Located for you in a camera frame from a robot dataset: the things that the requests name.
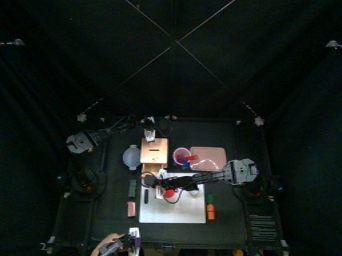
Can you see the white dough cutter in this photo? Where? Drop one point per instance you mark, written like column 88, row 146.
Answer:
column 159, row 192

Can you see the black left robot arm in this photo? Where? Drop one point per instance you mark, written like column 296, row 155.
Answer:
column 83, row 141

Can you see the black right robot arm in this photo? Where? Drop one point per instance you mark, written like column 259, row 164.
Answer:
column 238, row 172

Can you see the wooden pull-out drawer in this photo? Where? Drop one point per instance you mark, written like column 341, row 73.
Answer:
column 154, row 168

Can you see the red dough ball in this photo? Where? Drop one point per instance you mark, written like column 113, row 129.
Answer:
column 170, row 193

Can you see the wooden drawer box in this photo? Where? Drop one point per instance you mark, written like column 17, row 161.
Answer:
column 154, row 150

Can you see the clear bluish plastic bowl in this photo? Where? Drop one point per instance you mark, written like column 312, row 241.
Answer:
column 131, row 157

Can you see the person's bare hand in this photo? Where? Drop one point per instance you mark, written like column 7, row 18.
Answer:
column 104, row 245

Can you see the black marker pen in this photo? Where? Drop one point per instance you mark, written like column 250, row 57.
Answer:
column 146, row 196

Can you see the black rectangular block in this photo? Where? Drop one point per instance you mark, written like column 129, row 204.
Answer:
column 132, row 188

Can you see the blue toy tool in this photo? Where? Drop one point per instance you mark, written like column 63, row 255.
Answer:
column 183, row 163

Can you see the white cutting board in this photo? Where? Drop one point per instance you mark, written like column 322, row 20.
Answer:
column 174, row 208

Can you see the red toy tool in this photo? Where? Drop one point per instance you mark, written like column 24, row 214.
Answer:
column 188, row 158

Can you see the pink cup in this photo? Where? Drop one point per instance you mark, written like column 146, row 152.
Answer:
column 179, row 154

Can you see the pink rectangular block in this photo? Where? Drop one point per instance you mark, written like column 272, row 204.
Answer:
column 131, row 209

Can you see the pink square tray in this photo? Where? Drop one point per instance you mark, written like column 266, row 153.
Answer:
column 208, row 158

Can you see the orange toy carrot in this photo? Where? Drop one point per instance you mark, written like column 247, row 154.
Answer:
column 210, row 208

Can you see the purple small object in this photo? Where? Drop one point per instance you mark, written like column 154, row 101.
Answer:
column 137, row 242

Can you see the white text table label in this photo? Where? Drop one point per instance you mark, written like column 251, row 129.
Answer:
column 262, row 229

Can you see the silver frame clamp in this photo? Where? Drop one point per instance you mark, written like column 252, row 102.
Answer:
column 81, row 117
column 259, row 120
column 333, row 44
column 16, row 42

